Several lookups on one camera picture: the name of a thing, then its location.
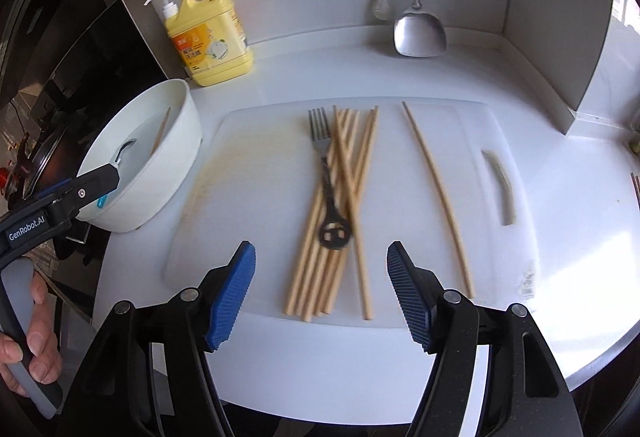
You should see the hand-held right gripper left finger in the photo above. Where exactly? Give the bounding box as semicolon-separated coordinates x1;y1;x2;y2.
62;241;257;437

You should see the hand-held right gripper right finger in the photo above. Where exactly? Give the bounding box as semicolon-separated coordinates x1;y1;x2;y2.
386;241;583;437

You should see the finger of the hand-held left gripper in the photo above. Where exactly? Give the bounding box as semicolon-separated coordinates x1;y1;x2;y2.
60;162;122;220

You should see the metal spoon with blue handle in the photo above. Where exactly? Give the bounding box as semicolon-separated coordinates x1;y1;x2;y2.
97;138;137;208

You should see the white round bowl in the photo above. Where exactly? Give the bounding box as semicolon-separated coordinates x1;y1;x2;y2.
76;78;203;234

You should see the pile of wooden chopsticks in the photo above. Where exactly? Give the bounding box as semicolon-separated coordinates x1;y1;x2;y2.
282;104;381;323

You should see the wooden chopstick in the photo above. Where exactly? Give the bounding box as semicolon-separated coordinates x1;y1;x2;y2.
403;102;476;299
401;102;473;300

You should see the metal fork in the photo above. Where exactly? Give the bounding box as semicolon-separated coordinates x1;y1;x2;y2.
307;108;356;250

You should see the person's left hand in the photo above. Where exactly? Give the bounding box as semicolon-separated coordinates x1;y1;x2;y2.
0;273;64;399

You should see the dark wok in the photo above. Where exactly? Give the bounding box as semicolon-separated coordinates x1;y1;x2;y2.
20;127;81;202

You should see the white plastic cutting board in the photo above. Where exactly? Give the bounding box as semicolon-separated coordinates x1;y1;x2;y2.
164;102;538;330

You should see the yellow detergent pump bottle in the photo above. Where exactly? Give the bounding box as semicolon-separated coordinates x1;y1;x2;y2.
144;0;255;86

